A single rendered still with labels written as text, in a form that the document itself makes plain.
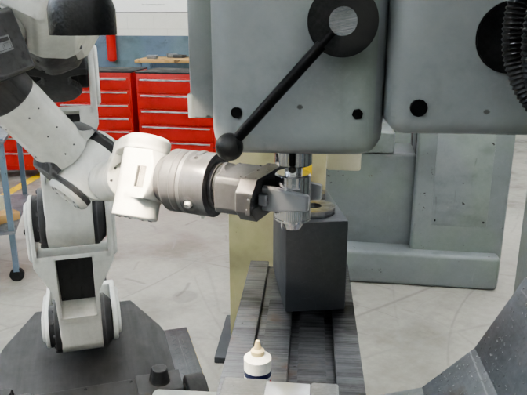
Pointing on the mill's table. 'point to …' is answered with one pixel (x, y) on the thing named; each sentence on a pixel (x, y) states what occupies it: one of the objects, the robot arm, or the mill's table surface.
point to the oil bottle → (257, 363)
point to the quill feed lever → (321, 12)
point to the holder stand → (313, 259)
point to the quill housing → (337, 146)
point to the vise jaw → (243, 386)
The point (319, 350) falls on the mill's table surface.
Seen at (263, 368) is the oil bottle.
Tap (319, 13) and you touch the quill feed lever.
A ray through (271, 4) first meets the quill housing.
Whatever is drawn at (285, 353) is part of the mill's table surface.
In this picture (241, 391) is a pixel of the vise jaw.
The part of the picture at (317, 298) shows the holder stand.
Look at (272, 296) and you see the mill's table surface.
